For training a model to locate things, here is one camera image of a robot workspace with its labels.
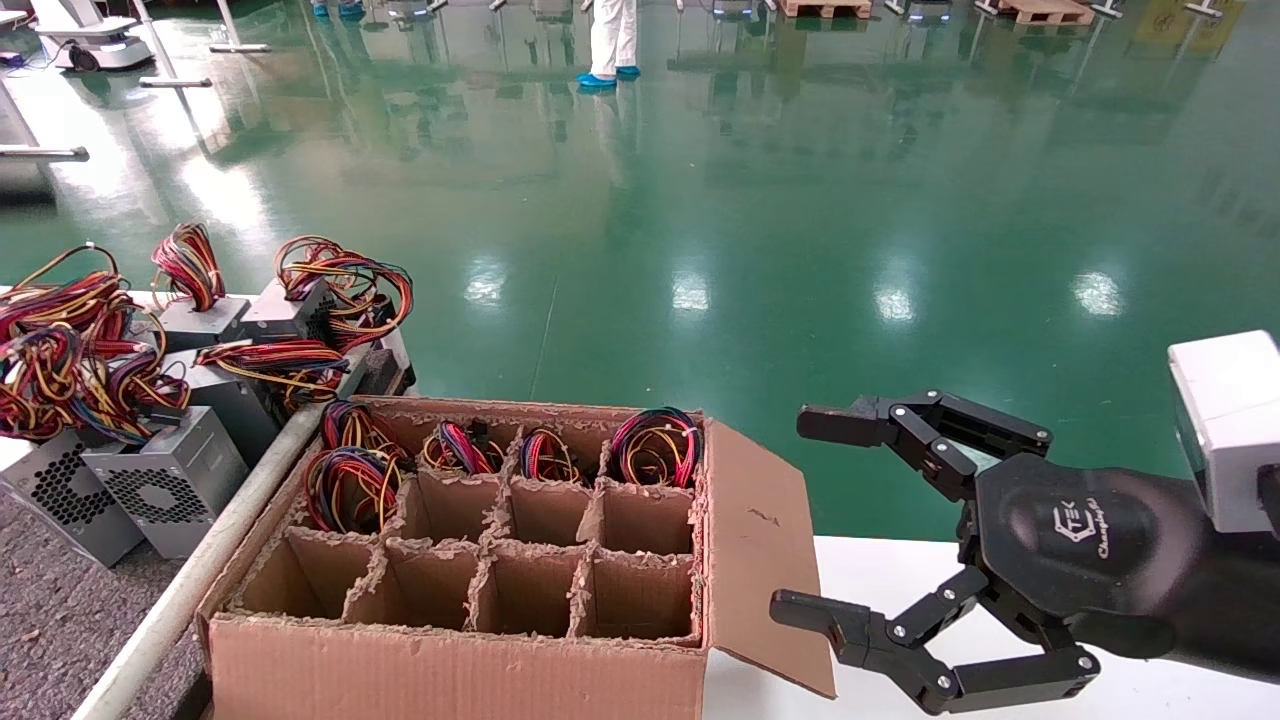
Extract person in white trousers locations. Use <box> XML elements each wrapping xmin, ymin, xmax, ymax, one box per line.
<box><xmin>577</xmin><ymin>0</ymin><xmax>643</xmax><ymax>91</ymax></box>

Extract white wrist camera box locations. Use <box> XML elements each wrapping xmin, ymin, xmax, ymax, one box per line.
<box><xmin>1168</xmin><ymin>330</ymin><xmax>1280</xmax><ymax>536</ymax></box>

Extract cardboard box with dividers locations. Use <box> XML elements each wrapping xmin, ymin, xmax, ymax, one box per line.
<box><xmin>195</xmin><ymin>395</ymin><xmax>839</xmax><ymax>720</ymax></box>

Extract white humanoid robot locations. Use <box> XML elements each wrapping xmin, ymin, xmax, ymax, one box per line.
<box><xmin>30</xmin><ymin>0</ymin><xmax>156</xmax><ymax>73</ymax></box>

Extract grey power supply colourful cables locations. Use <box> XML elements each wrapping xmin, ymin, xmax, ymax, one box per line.
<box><xmin>150</xmin><ymin>222</ymin><xmax>251</xmax><ymax>351</ymax></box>
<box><xmin>240</xmin><ymin>235</ymin><xmax>416</xmax><ymax>351</ymax></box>
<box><xmin>80</xmin><ymin>350</ymin><xmax>251</xmax><ymax>561</ymax></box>
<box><xmin>318</xmin><ymin>400</ymin><xmax>401</xmax><ymax>461</ymax></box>
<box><xmin>0</xmin><ymin>243</ymin><xmax>141</xmax><ymax>346</ymax></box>
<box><xmin>515</xmin><ymin>427</ymin><xmax>583</xmax><ymax>486</ymax></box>
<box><xmin>165</xmin><ymin>338</ymin><xmax>351</xmax><ymax>466</ymax></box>
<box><xmin>303</xmin><ymin>445</ymin><xmax>406</xmax><ymax>536</ymax></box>
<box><xmin>0</xmin><ymin>325</ymin><xmax>146</xmax><ymax>569</ymax></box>
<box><xmin>420</xmin><ymin>418</ymin><xmax>506</xmax><ymax>476</ymax></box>
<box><xmin>608</xmin><ymin>407</ymin><xmax>706</xmax><ymax>491</ymax></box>

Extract pale metal frame tube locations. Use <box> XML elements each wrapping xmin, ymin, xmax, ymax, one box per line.
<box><xmin>70</xmin><ymin>345</ymin><xmax>373</xmax><ymax>720</ymax></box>

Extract grey speckled foam mat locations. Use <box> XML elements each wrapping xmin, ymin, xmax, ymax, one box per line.
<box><xmin>0</xmin><ymin>480</ymin><xmax>211</xmax><ymax>720</ymax></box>

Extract black tube corner joint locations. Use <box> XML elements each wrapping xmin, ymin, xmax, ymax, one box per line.
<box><xmin>355</xmin><ymin>328</ymin><xmax>418</xmax><ymax>398</ymax></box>

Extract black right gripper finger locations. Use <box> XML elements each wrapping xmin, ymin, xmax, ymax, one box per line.
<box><xmin>797</xmin><ymin>390</ymin><xmax>1053</xmax><ymax>501</ymax></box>
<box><xmin>770</xmin><ymin>565</ymin><xmax>1101</xmax><ymax>716</ymax></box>

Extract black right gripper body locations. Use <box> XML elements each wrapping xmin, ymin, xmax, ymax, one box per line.
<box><xmin>960</xmin><ymin>452</ymin><xmax>1206</xmax><ymax>661</ymax></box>

